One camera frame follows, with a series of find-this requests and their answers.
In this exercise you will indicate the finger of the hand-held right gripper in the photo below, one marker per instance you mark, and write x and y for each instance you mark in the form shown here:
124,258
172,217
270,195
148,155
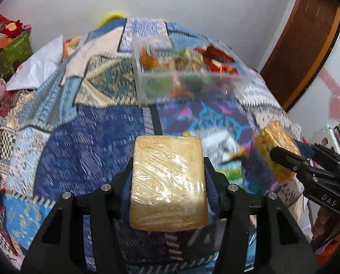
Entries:
307,149
287,155

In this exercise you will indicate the white plastic object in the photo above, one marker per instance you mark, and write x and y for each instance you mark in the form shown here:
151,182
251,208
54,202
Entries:
328,135

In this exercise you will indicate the orange printed cloth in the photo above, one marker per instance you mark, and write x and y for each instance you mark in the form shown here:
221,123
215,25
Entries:
71,44

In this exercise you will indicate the pink heart wall sticker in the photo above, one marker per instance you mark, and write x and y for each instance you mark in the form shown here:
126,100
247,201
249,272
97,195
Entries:
337,104

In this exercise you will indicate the clear cookie packet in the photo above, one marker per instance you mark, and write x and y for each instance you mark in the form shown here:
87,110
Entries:
148,58

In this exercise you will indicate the clear plastic container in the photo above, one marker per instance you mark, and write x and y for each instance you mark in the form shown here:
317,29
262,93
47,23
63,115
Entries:
158,100

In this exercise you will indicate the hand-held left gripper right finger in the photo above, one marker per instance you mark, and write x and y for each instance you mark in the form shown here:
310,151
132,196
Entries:
214,197

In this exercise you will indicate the yellow foam arch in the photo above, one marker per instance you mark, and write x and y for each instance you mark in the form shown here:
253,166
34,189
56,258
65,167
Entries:
113,17

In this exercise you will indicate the white plastic bag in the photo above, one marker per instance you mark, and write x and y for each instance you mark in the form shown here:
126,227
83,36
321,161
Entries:
36,67

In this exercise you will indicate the person's right hand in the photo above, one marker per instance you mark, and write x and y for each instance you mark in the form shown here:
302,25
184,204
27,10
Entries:
322,225

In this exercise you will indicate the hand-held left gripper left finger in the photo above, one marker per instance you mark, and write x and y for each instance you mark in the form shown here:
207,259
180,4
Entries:
120,183

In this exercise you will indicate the puffed rice bar packet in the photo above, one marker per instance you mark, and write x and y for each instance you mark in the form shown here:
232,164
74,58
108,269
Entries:
272,135

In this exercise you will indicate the green pea packet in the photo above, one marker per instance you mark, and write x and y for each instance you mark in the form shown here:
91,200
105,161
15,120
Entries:
157,85

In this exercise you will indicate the brown wooden door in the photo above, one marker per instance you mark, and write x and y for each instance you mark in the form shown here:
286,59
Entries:
301,48

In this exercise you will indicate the green storage box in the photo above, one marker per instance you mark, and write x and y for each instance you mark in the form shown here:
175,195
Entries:
14,51

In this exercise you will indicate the brown fried snack packet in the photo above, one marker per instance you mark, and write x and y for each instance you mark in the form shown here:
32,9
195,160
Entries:
184,62

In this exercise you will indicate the red orange snack packet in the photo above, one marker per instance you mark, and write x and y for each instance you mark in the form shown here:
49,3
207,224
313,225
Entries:
215,56

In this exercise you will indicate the tan cake block packet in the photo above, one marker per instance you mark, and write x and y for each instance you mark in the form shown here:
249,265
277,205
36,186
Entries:
167,182

